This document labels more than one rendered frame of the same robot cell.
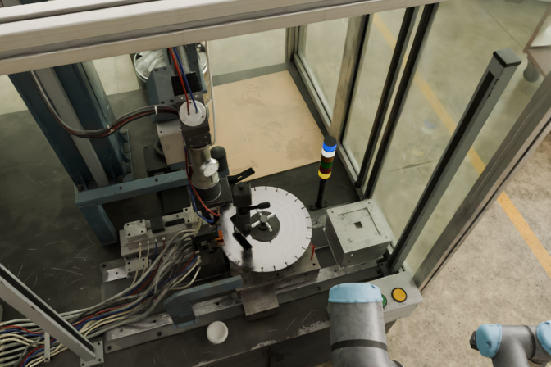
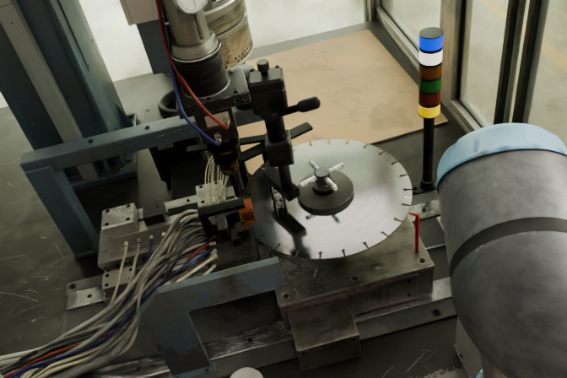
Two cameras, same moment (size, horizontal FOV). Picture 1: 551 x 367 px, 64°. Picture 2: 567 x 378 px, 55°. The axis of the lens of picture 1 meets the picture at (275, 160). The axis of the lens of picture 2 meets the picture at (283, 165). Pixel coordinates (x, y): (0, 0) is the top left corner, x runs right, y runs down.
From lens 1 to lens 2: 0.62 m
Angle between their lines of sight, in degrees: 16
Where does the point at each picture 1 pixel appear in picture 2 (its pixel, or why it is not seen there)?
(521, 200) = not seen: outside the picture
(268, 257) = (332, 236)
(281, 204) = (356, 160)
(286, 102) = (367, 64)
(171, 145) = not seen: outside the picture
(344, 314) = (477, 179)
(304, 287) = (408, 311)
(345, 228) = not seen: hidden behind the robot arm
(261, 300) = (326, 324)
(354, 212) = not seen: hidden behind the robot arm
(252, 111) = (316, 78)
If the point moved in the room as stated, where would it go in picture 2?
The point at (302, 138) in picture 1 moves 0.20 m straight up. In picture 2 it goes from (393, 102) to (391, 40)
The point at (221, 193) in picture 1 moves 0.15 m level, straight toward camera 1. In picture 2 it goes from (230, 86) to (234, 145)
